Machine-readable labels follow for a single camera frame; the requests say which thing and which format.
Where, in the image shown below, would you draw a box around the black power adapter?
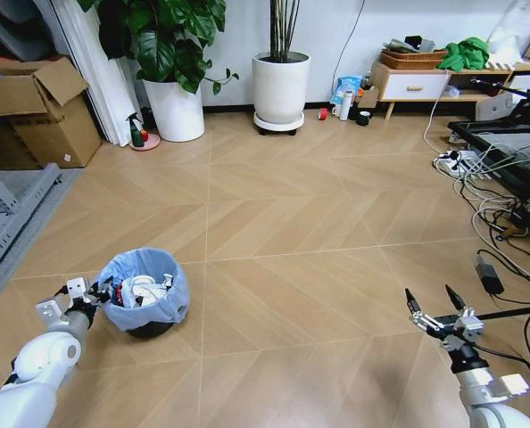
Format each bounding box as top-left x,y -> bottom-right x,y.
474,253 -> 505,296

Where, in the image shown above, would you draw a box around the white wheeled pot stand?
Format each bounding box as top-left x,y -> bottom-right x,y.
253,111 -> 306,137

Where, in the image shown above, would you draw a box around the grey metal shelf frame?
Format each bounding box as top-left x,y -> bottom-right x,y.
0,155 -> 64,323

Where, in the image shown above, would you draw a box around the large brown cardboard box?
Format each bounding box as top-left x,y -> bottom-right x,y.
0,56 -> 104,171

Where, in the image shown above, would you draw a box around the green cloth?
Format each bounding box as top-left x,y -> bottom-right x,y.
435,37 -> 491,73

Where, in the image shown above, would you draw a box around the wooden cabinet white drawer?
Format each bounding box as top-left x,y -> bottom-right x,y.
370,59 -> 514,121

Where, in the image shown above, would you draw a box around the white power strip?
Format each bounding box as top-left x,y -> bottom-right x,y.
432,148 -> 479,174

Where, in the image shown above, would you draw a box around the pink round dish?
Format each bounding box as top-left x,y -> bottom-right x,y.
129,133 -> 161,152

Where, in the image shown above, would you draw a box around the green broad-leaf plant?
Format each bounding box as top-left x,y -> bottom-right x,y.
76,0 -> 241,96

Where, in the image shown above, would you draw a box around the black metal frame stand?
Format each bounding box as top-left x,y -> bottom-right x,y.
446,78 -> 530,234

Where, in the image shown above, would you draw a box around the white cylindrical plant pot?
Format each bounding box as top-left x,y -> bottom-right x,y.
251,50 -> 312,126

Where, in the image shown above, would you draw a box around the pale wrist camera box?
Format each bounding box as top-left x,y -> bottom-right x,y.
65,276 -> 92,298
455,307 -> 484,333

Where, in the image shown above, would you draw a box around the crumpled white paper trash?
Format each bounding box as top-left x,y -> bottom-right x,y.
127,275 -> 169,309

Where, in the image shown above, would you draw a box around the green spray bottle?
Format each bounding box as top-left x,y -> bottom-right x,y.
125,111 -> 147,150

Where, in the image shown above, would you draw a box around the black adapter cable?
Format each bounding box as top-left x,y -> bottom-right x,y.
476,248 -> 530,305

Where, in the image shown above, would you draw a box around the clear white plastic bag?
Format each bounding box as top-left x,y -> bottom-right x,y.
487,0 -> 530,60

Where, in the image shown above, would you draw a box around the dark bamboo stalks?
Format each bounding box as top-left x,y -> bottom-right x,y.
269,0 -> 302,63

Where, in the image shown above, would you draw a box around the small open cardboard box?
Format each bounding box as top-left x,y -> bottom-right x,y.
357,85 -> 381,110

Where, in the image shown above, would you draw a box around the white leaning panels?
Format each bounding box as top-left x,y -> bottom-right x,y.
52,0 -> 144,149

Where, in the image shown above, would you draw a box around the tangled white black cables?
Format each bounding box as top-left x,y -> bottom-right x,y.
451,141 -> 530,260

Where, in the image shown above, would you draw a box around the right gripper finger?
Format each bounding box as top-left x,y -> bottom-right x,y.
444,284 -> 476,319
404,288 -> 441,335

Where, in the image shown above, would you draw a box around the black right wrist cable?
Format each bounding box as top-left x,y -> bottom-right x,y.
473,342 -> 530,428

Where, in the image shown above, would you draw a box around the black round trash bin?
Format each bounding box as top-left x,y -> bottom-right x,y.
124,303 -> 190,340

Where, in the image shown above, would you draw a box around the long white cable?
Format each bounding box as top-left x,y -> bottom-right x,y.
422,70 -> 452,155

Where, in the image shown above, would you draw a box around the blue bin liner bag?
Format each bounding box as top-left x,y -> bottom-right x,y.
97,246 -> 192,333

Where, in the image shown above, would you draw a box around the thin black rod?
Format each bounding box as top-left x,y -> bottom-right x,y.
476,302 -> 530,322

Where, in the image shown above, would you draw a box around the blue white plastic pack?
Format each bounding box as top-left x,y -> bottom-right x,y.
329,72 -> 365,109

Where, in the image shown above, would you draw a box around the flat cardboard package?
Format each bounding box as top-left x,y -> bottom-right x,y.
474,90 -> 517,122

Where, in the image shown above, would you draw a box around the black hanging wall cable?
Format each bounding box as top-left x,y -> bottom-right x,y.
331,0 -> 367,106

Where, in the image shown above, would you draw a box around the brown wicker basket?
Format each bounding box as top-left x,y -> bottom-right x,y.
378,47 -> 449,70

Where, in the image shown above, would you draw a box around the white tapered plant pot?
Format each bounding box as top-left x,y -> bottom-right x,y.
141,77 -> 206,144

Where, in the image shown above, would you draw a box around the white thermos bottle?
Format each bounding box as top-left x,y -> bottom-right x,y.
338,89 -> 354,122

